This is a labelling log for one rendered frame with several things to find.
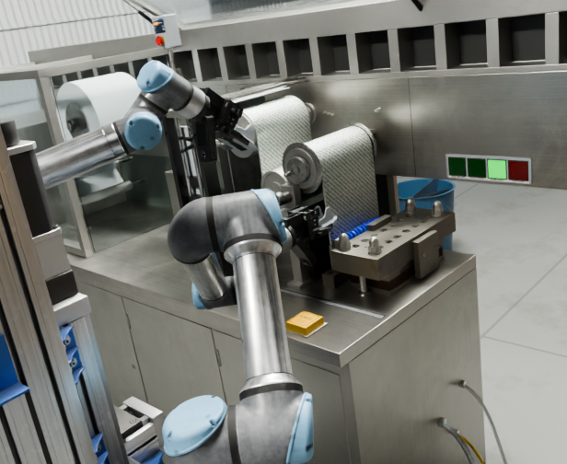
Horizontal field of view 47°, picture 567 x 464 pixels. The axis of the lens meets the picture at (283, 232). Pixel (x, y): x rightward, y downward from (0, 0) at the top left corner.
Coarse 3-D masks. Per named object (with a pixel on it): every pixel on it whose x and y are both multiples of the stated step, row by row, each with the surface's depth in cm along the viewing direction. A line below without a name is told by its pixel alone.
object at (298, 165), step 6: (300, 156) 179; (288, 162) 181; (294, 162) 179; (300, 162) 177; (306, 162) 178; (288, 168) 182; (294, 168) 180; (300, 168) 178; (306, 168) 177; (294, 174) 181; (300, 174) 179; (306, 174) 178; (294, 180) 182; (300, 180) 180; (306, 180) 181
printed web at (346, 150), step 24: (288, 96) 208; (264, 120) 194; (288, 120) 200; (264, 144) 194; (288, 144) 201; (312, 144) 180; (336, 144) 184; (360, 144) 189; (240, 168) 208; (264, 168) 195; (336, 168) 182; (312, 192) 195
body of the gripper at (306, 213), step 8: (304, 208) 176; (288, 216) 171; (296, 216) 171; (304, 216) 173; (312, 216) 174; (288, 224) 169; (296, 224) 171; (304, 224) 172; (312, 224) 175; (296, 232) 172; (304, 232) 174; (312, 232) 174; (304, 240) 174
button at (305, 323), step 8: (304, 312) 169; (288, 320) 166; (296, 320) 165; (304, 320) 165; (312, 320) 164; (320, 320) 165; (288, 328) 166; (296, 328) 163; (304, 328) 161; (312, 328) 163
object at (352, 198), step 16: (352, 176) 188; (368, 176) 193; (336, 192) 184; (352, 192) 189; (368, 192) 195; (336, 208) 184; (352, 208) 190; (368, 208) 196; (336, 224) 185; (352, 224) 191
